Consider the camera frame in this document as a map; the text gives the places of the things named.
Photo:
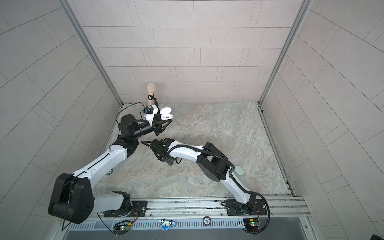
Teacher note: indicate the left green circuit board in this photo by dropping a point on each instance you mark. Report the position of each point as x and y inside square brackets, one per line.
[123, 226]

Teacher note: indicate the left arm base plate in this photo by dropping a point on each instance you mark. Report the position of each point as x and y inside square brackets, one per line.
[138, 207]

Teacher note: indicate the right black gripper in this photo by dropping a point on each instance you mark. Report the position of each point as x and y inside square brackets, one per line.
[167, 160]

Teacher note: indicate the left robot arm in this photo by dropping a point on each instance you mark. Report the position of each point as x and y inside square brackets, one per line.
[72, 198]

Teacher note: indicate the right green circuit board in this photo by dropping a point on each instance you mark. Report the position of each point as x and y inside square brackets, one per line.
[251, 225]

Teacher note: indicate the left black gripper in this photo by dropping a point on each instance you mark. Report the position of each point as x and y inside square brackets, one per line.
[156, 128]

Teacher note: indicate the small black round disc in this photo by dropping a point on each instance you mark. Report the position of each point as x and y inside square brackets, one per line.
[207, 221]

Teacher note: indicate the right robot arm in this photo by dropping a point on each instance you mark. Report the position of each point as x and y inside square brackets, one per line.
[214, 164]

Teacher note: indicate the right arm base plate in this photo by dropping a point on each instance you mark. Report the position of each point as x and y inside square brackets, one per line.
[234, 208]

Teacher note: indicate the white earbud case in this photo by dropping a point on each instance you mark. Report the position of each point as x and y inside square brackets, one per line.
[166, 113]

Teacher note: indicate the mint green earbud case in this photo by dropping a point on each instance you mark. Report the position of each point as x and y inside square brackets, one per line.
[239, 171]

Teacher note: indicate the beige microphone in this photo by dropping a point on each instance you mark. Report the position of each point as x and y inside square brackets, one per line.
[151, 92]

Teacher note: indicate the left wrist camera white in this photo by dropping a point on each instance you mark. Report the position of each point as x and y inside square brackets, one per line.
[150, 112]

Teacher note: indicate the green circuit board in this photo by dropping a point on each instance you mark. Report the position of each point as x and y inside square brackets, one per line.
[123, 226]
[251, 225]

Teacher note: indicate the aluminium front rail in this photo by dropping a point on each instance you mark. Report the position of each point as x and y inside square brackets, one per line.
[188, 208]

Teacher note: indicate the black microphone stand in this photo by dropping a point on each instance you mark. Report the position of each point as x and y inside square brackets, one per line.
[156, 100]

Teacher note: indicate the blue white clip gadget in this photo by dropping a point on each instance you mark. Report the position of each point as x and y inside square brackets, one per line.
[166, 224]

